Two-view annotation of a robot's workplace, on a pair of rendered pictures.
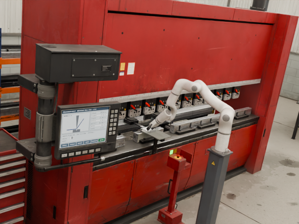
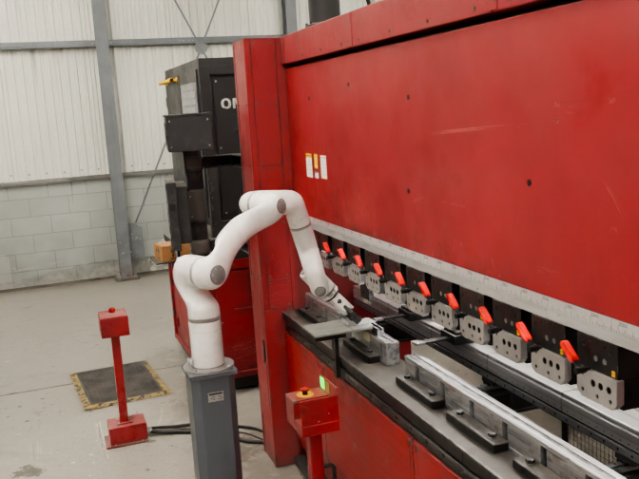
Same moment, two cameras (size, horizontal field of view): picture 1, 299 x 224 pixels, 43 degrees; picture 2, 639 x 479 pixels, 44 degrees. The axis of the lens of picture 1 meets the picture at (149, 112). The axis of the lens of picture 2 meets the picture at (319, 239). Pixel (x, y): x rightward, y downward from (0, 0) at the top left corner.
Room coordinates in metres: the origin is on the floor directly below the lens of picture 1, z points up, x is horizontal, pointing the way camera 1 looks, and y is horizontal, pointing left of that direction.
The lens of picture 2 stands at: (5.11, -3.03, 1.93)
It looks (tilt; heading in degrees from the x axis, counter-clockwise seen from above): 9 degrees down; 118
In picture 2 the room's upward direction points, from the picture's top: 4 degrees counter-clockwise
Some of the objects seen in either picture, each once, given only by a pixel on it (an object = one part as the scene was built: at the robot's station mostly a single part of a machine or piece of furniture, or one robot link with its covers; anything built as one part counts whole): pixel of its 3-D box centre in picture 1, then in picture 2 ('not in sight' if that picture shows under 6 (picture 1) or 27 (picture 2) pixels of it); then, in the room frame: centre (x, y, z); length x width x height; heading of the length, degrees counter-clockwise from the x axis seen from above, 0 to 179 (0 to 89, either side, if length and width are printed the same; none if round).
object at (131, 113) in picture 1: (133, 107); (345, 256); (3.52, 0.16, 1.26); 0.15 x 0.09 x 0.17; 137
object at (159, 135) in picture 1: (155, 133); (337, 327); (3.59, -0.10, 1.00); 0.26 x 0.18 x 0.01; 47
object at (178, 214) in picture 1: (171, 217); not in sight; (3.58, -0.40, 0.06); 0.25 x 0.20 x 0.12; 48
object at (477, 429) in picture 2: (206, 125); (475, 430); (4.38, -0.71, 0.89); 0.30 x 0.05 x 0.03; 137
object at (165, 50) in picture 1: (196, 56); (430, 157); (4.16, -0.43, 1.74); 3.00 x 0.08 x 0.80; 137
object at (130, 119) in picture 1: (135, 122); (399, 314); (3.79, 0.13, 1.01); 0.26 x 0.12 x 0.05; 47
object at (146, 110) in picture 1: (147, 105); (362, 262); (3.67, 0.03, 1.26); 0.15 x 0.09 x 0.17; 137
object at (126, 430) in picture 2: not in sight; (119, 374); (1.81, 0.42, 0.41); 0.25 x 0.20 x 0.83; 47
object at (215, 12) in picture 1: (205, 11); (421, 10); (4.16, -0.44, 2.23); 3.00 x 0.10 x 0.14; 137
